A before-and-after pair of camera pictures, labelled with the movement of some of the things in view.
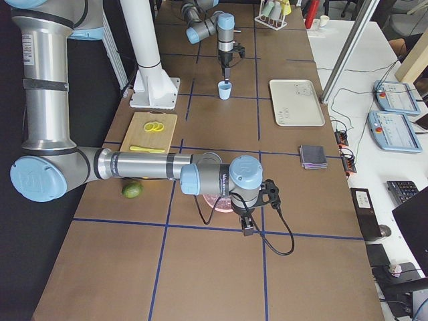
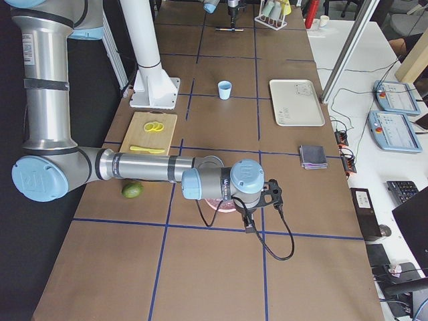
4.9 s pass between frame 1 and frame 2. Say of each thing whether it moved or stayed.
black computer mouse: stayed
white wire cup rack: stayed
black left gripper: moved
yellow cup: stayed
